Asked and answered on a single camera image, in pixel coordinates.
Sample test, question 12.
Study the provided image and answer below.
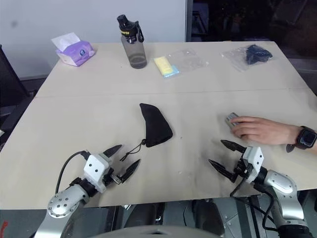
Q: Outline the clear plastic bag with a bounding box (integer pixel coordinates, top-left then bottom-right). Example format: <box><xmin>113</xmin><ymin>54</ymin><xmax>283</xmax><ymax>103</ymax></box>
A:
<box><xmin>220</xmin><ymin>45</ymin><xmax>274</xmax><ymax>73</ymax></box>
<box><xmin>153</xmin><ymin>48</ymin><xmax>208</xmax><ymax>80</ymax></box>

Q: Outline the black drawstring pouch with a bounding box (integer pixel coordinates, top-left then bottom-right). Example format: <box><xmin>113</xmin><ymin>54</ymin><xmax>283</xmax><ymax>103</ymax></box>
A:
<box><xmin>120</xmin><ymin>103</ymin><xmax>174</xmax><ymax>163</ymax></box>

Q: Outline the black smartwatch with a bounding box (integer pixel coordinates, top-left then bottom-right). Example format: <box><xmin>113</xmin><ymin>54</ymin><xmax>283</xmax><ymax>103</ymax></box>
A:
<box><xmin>286</xmin><ymin>125</ymin><xmax>317</xmax><ymax>153</ymax></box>

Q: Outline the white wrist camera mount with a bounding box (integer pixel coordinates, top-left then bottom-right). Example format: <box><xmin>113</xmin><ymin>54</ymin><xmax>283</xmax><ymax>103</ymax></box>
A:
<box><xmin>241</xmin><ymin>146</ymin><xmax>264</xmax><ymax>184</ymax></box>
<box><xmin>83</xmin><ymin>153</ymin><xmax>112</xmax><ymax>193</ymax></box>

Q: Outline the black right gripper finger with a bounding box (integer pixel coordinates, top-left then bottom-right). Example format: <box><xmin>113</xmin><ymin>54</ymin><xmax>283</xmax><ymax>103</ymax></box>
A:
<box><xmin>208</xmin><ymin>159</ymin><xmax>236</xmax><ymax>183</ymax></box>
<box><xmin>220</xmin><ymin>139</ymin><xmax>246</xmax><ymax>153</ymax></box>

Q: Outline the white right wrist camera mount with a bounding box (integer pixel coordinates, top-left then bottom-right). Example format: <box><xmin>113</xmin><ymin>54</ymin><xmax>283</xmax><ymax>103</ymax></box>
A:
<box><xmin>241</xmin><ymin>146</ymin><xmax>264</xmax><ymax>184</ymax></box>

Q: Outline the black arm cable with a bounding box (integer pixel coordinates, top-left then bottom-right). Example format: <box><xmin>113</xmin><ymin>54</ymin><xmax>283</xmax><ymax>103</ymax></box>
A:
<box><xmin>54</xmin><ymin>150</ymin><xmax>90</xmax><ymax>194</ymax></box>
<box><xmin>229</xmin><ymin>177</ymin><xmax>282</xmax><ymax>235</ymax></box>

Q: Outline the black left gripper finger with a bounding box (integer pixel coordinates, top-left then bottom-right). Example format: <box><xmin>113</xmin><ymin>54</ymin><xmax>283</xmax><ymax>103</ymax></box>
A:
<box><xmin>118</xmin><ymin>159</ymin><xmax>142</xmax><ymax>184</ymax></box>
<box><xmin>103</xmin><ymin>144</ymin><xmax>123</xmax><ymax>160</ymax></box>

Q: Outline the small grey object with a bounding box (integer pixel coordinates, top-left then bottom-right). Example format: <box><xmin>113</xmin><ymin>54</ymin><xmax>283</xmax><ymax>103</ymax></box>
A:
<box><xmin>224</xmin><ymin>112</ymin><xmax>241</xmax><ymax>128</ymax></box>

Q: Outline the purple tissue pack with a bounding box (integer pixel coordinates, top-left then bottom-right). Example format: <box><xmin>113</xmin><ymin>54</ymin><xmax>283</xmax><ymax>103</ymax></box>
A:
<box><xmin>51</xmin><ymin>32</ymin><xmax>96</xmax><ymax>68</ymax></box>

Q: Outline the black crumpled cloth item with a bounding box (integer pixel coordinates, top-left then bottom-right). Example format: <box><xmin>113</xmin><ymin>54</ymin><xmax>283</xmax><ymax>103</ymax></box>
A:
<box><xmin>245</xmin><ymin>44</ymin><xmax>274</xmax><ymax>66</ymax></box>

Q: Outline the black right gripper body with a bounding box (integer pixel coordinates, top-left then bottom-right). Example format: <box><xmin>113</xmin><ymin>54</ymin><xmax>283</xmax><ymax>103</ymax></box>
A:
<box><xmin>233</xmin><ymin>158</ymin><xmax>252</xmax><ymax>183</ymax></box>

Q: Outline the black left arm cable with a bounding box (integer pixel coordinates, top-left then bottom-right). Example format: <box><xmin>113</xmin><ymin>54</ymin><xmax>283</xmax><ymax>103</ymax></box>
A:
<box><xmin>54</xmin><ymin>150</ymin><xmax>90</xmax><ymax>194</ymax></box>

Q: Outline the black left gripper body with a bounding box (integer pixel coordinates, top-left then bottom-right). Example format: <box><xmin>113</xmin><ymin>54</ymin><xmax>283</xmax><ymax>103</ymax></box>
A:
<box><xmin>102</xmin><ymin>163</ymin><xmax>122</xmax><ymax>189</ymax></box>

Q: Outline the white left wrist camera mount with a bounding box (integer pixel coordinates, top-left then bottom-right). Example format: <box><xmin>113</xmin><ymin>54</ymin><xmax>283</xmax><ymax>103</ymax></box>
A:
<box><xmin>83</xmin><ymin>153</ymin><xmax>112</xmax><ymax>193</ymax></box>

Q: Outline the dark rounded shape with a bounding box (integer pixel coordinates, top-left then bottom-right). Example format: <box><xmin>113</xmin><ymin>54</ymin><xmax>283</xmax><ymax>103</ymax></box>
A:
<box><xmin>123</xmin><ymin>199</ymin><xmax>225</xmax><ymax>236</ymax></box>

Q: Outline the person's bare hand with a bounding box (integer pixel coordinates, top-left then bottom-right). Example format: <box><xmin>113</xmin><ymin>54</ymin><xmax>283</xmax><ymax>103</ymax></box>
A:
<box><xmin>231</xmin><ymin>116</ymin><xmax>298</xmax><ymax>146</ymax></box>

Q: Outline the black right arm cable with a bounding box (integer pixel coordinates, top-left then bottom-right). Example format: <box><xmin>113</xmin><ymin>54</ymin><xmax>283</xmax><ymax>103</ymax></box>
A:
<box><xmin>229</xmin><ymin>177</ymin><xmax>282</xmax><ymax>235</ymax></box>

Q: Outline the grey sports water bottle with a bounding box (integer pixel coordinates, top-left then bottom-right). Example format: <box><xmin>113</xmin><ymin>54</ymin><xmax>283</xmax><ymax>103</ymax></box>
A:
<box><xmin>116</xmin><ymin>14</ymin><xmax>148</xmax><ymax>69</ymax></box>

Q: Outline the grey robot torso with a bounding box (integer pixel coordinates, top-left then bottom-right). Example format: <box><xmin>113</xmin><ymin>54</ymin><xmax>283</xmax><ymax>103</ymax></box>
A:
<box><xmin>85</xmin><ymin>224</ymin><xmax>225</xmax><ymax>238</ymax></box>

